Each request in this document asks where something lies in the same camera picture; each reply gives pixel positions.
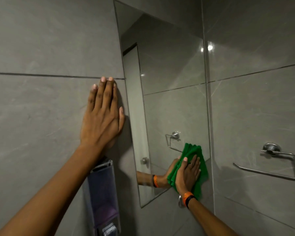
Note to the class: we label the frameless wall mirror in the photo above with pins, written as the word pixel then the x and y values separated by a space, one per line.
pixel 162 95

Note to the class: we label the person's left hand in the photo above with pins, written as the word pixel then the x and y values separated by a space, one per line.
pixel 102 121

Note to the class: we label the person's left forearm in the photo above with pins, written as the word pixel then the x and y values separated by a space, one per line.
pixel 48 191

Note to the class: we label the green cleaning cloth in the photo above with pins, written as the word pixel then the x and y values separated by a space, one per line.
pixel 198 154

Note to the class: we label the clear wall soap dispenser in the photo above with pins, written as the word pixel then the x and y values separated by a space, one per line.
pixel 103 194

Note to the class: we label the person's right forearm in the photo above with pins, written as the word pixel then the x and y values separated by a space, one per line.
pixel 207 217

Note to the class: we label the person's left middle finger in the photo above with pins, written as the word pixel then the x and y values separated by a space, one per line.
pixel 108 92

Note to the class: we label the person's right hand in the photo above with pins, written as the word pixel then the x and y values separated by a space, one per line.
pixel 186 174

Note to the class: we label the person's right thumb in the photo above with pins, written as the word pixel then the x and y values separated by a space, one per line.
pixel 184 164

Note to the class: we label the orange and black wristband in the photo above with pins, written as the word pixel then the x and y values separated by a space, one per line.
pixel 187 197

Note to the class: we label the person's left thumb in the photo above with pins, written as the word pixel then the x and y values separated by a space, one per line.
pixel 122 119

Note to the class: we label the person's left little finger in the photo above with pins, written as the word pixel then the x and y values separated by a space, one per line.
pixel 92 97

